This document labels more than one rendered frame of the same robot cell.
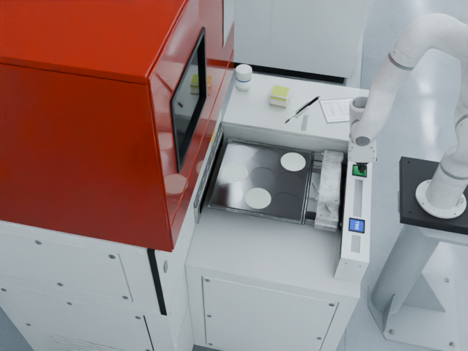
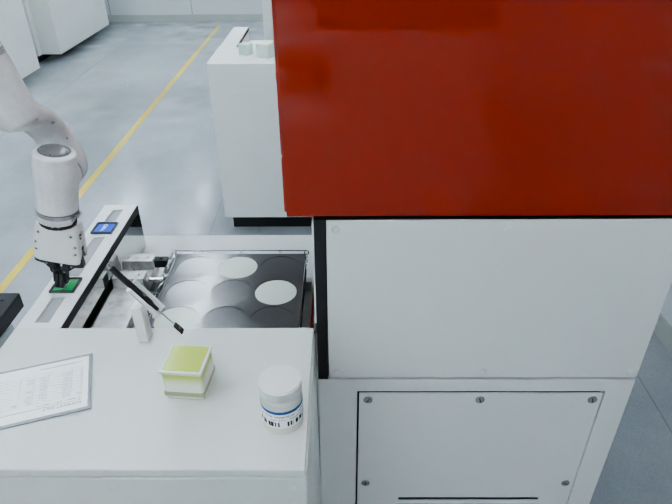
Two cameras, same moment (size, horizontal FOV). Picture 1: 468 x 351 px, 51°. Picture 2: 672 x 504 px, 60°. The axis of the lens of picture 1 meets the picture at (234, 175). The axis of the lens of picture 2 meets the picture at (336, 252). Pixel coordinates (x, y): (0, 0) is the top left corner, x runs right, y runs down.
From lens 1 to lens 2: 2.51 m
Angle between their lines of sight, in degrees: 98
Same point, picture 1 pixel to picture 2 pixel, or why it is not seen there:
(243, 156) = (266, 316)
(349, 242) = (120, 215)
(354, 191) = (89, 261)
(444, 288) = not seen: outside the picture
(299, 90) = (134, 430)
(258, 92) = (241, 407)
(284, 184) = (195, 288)
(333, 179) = (110, 315)
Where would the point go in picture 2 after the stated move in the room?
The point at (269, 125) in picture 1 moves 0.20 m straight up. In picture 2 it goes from (217, 332) to (204, 250)
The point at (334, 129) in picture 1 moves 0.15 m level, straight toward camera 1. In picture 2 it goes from (79, 345) to (111, 300)
